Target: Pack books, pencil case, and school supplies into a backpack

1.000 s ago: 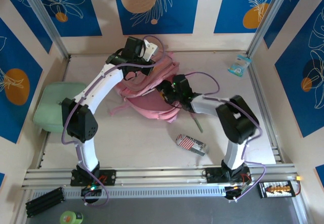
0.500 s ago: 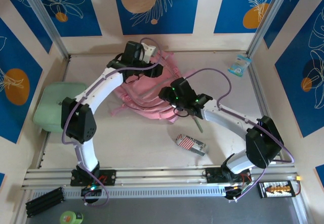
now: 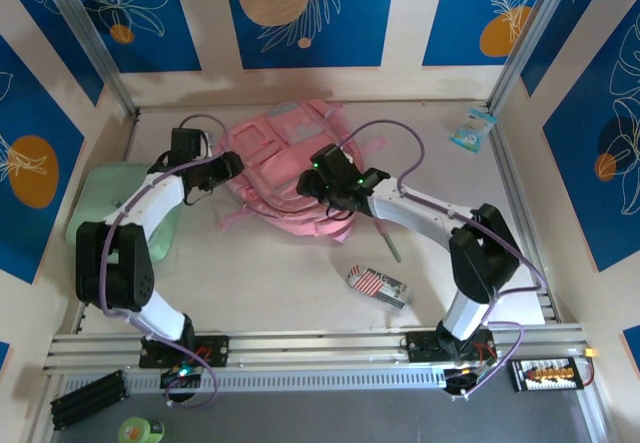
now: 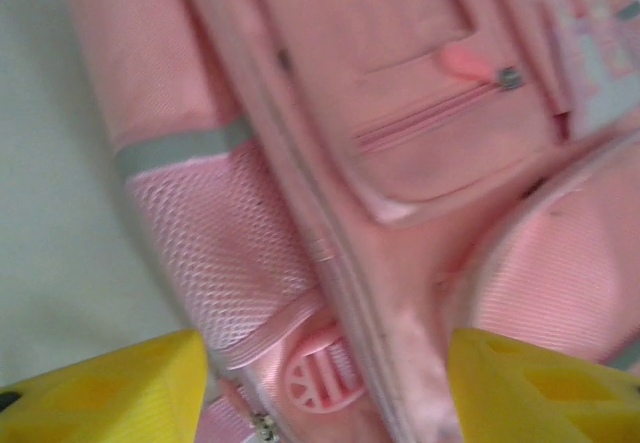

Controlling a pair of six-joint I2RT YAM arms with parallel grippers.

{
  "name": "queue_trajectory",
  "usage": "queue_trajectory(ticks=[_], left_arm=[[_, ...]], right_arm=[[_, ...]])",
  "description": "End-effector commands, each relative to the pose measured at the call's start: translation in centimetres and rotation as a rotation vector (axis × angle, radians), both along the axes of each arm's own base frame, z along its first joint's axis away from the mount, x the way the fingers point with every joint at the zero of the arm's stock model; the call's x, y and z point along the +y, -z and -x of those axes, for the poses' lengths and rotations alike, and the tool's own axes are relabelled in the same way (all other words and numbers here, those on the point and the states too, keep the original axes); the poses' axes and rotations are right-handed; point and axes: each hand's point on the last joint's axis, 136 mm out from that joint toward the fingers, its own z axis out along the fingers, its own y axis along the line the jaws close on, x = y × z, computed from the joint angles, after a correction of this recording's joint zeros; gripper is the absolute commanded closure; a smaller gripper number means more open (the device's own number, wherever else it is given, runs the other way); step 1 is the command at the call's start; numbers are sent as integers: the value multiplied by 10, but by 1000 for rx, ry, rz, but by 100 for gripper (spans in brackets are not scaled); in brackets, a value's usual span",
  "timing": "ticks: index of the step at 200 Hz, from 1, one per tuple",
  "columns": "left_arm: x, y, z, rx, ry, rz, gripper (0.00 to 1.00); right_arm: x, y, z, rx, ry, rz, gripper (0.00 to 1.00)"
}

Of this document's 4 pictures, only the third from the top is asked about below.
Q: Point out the aluminium mounting rail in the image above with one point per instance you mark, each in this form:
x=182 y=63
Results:
x=310 y=345

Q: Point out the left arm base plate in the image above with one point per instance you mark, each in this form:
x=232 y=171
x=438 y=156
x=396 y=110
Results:
x=215 y=350

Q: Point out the black ribbed block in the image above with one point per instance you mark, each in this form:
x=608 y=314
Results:
x=87 y=400

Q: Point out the black power distribution board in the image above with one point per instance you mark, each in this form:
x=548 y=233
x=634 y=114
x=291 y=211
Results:
x=547 y=375

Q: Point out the blue white tissue pack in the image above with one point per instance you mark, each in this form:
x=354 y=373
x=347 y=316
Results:
x=472 y=130

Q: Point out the flag print pencil case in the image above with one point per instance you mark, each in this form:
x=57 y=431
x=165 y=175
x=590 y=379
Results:
x=377 y=285

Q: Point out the small circuit board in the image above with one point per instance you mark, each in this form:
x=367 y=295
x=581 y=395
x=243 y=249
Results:
x=182 y=375
x=462 y=380

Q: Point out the mint green zip case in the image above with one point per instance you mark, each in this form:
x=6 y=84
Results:
x=100 y=198

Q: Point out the green pen with pink cap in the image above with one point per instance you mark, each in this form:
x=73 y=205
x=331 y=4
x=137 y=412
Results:
x=392 y=248

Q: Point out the yellow power connector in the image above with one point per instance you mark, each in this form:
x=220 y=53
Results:
x=592 y=353

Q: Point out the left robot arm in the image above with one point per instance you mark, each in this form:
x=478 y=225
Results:
x=120 y=273

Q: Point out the pink backpack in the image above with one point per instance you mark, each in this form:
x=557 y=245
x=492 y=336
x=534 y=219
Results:
x=280 y=163

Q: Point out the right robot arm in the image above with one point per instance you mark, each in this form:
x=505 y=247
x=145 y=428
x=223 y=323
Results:
x=480 y=258

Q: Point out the green tape roll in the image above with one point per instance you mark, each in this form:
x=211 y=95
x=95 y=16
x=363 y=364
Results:
x=140 y=430

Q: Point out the aluminium frame post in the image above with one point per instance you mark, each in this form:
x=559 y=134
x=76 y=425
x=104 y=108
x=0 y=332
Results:
x=90 y=38
x=535 y=38

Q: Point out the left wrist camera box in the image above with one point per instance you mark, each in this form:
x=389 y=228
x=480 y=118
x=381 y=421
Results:
x=205 y=143

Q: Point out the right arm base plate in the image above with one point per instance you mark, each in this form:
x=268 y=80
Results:
x=420 y=345

